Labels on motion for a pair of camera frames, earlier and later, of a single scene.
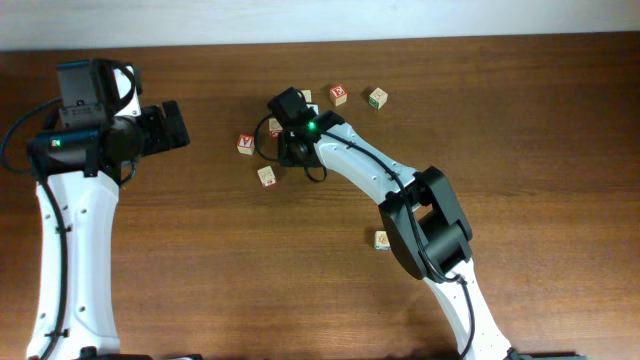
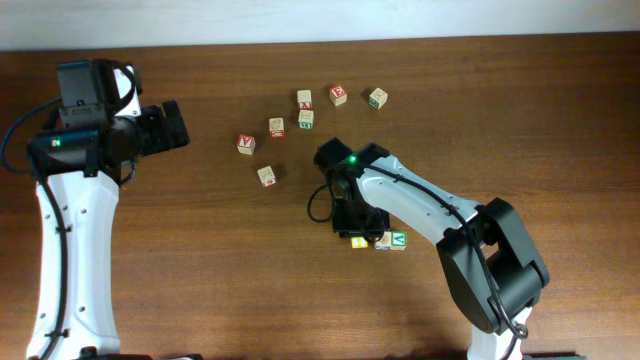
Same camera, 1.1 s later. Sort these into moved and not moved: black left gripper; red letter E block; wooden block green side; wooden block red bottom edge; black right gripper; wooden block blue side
Moved: wooden block green side; black right gripper
Not moved: wooden block blue side; wooden block red bottom edge; black left gripper; red letter E block
